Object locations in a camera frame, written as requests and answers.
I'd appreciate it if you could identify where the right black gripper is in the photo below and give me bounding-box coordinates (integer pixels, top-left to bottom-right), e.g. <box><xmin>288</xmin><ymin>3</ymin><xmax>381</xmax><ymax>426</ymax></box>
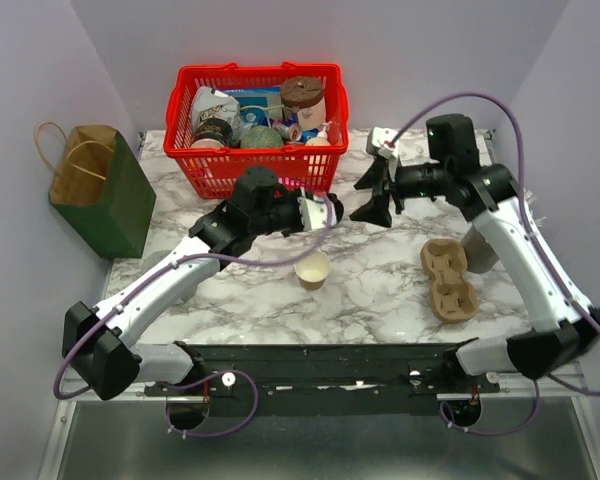
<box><xmin>348</xmin><ymin>154</ymin><xmax>447</xmax><ymax>229</ymax></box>

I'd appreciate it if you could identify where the brown paper coffee cup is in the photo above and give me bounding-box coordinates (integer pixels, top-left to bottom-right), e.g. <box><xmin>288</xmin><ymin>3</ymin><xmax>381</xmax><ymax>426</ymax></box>
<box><xmin>294</xmin><ymin>250</ymin><xmax>331</xmax><ymax>291</ymax></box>

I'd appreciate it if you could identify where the red plastic shopping basket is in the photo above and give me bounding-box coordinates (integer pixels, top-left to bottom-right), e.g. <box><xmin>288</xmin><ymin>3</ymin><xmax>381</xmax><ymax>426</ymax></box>
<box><xmin>163</xmin><ymin>62</ymin><xmax>349</xmax><ymax>199</ymax></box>

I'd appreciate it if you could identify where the brown pulp cup carrier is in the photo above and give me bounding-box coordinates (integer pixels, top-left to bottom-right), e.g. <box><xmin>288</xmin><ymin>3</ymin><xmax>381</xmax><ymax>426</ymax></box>
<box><xmin>420</xmin><ymin>239</ymin><xmax>479</xmax><ymax>324</ymax></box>

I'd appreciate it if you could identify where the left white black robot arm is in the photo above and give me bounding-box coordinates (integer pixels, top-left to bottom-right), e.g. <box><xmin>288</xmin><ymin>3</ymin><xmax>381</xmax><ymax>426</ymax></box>
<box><xmin>53</xmin><ymin>166</ymin><xmax>344</xmax><ymax>400</ymax></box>

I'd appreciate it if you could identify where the grey cylinder under left arm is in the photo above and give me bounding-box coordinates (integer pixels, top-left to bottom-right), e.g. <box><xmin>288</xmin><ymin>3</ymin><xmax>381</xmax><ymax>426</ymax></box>
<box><xmin>140</xmin><ymin>250</ymin><xmax>197</xmax><ymax>304</ymax></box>

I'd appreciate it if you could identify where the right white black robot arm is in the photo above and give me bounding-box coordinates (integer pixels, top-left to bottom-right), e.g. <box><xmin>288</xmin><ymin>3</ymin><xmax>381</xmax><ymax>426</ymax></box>
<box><xmin>350</xmin><ymin>114</ymin><xmax>600</xmax><ymax>392</ymax></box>

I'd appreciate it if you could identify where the beige pump bottle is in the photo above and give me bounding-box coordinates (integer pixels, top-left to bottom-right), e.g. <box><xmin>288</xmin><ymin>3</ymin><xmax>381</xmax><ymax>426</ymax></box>
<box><xmin>303</xmin><ymin>122</ymin><xmax>331</xmax><ymax>147</ymax></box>

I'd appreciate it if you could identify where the green round sponge ball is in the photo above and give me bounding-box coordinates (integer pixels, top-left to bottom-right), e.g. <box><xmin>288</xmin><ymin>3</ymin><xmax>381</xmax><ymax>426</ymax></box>
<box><xmin>240</xmin><ymin>125</ymin><xmax>284</xmax><ymax>149</ymax></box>

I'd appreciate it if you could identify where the red bull drink can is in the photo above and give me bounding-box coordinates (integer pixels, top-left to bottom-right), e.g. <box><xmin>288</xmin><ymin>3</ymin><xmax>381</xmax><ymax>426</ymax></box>
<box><xmin>271</xmin><ymin>120</ymin><xmax>303</xmax><ymax>142</ymax></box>

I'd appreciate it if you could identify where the blue box in basket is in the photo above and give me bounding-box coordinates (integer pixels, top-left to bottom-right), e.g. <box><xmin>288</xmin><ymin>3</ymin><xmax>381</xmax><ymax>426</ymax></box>
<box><xmin>222</xmin><ymin>86</ymin><xmax>284</xmax><ymax>125</ymax></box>

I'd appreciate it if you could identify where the black label tub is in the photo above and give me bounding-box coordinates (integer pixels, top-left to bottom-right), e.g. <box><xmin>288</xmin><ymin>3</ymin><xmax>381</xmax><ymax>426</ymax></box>
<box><xmin>191</xmin><ymin>118</ymin><xmax>233</xmax><ymax>149</ymax></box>

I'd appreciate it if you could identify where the cork lid beige jar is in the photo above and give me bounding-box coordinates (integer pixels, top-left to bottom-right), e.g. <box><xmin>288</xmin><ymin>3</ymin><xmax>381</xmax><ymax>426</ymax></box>
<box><xmin>280</xmin><ymin>76</ymin><xmax>326</xmax><ymax>131</ymax></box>

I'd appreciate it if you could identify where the grey holder cup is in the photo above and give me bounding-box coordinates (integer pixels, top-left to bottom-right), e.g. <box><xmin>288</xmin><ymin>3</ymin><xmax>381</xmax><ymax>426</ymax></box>
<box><xmin>460</xmin><ymin>225</ymin><xmax>499</xmax><ymax>274</ymax></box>

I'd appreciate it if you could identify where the silver snack bag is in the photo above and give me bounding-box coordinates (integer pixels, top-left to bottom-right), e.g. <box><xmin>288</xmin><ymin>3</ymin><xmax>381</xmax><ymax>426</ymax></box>
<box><xmin>190</xmin><ymin>86</ymin><xmax>244</xmax><ymax>147</ymax></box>

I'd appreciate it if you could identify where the green kraft paper bag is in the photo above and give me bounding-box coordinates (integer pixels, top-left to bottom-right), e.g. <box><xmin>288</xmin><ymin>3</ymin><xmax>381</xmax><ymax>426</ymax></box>
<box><xmin>34</xmin><ymin>122</ymin><xmax>156</xmax><ymax>259</ymax></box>

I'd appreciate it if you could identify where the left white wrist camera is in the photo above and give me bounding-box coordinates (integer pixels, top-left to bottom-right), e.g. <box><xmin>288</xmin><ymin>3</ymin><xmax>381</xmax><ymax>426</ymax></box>
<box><xmin>298</xmin><ymin>196</ymin><xmax>337</xmax><ymax>231</ymax></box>

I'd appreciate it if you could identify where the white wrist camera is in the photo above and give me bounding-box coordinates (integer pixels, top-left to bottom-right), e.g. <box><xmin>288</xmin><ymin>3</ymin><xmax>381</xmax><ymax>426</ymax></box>
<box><xmin>366</xmin><ymin>127</ymin><xmax>400</xmax><ymax>180</ymax></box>
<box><xmin>298</xmin><ymin>196</ymin><xmax>337</xmax><ymax>231</ymax></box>

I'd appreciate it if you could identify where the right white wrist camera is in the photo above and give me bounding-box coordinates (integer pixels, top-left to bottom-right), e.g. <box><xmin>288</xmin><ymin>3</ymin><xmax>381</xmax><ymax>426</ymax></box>
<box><xmin>366</xmin><ymin>127</ymin><xmax>400</xmax><ymax>180</ymax></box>

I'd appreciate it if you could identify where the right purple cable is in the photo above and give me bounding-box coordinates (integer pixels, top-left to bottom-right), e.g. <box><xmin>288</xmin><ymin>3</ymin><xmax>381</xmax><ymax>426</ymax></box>
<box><xmin>389</xmin><ymin>91</ymin><xmax>600</xmax><ymax>436</ymax></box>

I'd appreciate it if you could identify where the purple cable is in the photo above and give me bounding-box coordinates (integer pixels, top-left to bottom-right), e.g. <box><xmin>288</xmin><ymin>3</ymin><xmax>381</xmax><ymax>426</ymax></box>
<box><xmin>53</xmin><ymin>193</ymin><xmax>336</xmax><ymax>440</ymax></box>
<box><xmin>389</xmin><ymin>91</ymin><xmax>600</xmax><ymax>436</ymax></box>

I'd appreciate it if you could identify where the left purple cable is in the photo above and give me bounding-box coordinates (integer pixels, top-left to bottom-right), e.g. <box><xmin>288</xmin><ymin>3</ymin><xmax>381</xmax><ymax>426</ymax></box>
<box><xmin>53</xmin><ymin>193</ymin><xmax>336</xmax><ymax>440</ymax></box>

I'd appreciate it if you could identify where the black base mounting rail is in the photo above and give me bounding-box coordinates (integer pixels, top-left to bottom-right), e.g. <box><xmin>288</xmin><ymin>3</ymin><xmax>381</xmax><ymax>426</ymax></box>
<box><xmin>145</xmin><ymin>343</ymin><xmax>500</xmax><ymax>417</ymax></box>

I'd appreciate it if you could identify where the aluminium frame rail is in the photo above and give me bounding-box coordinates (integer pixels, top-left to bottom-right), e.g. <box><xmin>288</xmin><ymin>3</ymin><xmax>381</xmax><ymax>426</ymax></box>
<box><xmin>437</xmin><ymin>369</ymin><xmax>594</xmax><ymax>401</ymax></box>

